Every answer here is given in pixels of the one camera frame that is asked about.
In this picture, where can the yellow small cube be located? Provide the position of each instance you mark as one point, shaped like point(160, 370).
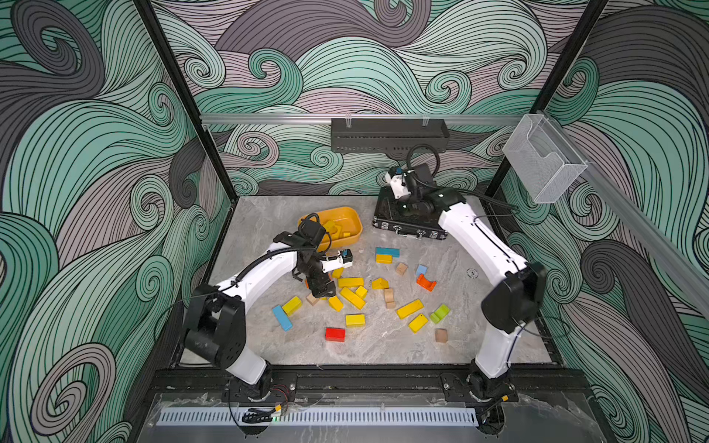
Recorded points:
point(361, 292)

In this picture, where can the clear plastic wall holder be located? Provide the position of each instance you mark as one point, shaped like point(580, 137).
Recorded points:
point(543, 158)

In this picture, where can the yellow block beside wood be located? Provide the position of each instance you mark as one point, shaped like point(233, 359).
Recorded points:
point(335, 303)

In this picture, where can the orange plastic tub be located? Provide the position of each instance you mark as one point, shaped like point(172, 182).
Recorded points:
point(344, 226)

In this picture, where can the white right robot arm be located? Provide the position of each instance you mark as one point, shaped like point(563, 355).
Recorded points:
point(517, 285)

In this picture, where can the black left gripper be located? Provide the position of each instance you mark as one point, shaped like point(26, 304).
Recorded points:
point(323, 280)

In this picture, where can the orange arch block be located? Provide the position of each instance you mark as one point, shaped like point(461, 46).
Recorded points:
point(426, 284)

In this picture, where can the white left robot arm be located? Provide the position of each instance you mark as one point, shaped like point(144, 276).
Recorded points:
point(215, 327)

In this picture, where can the diagonal yellow long block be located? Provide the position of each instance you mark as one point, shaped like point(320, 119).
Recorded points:
point(353, 298)

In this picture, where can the yellow arch block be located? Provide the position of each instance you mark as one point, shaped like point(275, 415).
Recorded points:
point(331, 227)

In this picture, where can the green arch block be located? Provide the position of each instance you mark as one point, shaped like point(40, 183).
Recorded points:
point(440, 314)

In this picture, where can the yellow flat block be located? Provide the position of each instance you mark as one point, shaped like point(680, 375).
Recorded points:
point(351, 282)

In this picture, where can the yellow long block right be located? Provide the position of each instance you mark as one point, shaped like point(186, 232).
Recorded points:
point(409, 309)

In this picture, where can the blue long block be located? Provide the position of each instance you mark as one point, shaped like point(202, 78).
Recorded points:
point(282, 318)

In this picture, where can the natural wood cube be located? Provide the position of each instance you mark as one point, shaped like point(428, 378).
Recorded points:
point(312, 299)
point(441, 336)

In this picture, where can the natural wood cube left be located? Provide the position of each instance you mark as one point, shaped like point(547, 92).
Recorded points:
point(312, 299)

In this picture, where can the black wall tray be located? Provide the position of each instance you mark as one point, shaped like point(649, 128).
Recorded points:
point(391, 136)

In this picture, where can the black electronics box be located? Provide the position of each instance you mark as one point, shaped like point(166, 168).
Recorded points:
point(389, 217)

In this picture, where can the yellow green block left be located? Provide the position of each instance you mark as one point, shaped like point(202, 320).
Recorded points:
point(292, 306)

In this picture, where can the white cable duct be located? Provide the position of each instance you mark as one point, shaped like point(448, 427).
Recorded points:
point(324, 416)

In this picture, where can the yellow block under teal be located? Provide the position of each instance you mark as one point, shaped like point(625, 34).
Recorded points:
point(384, 259)

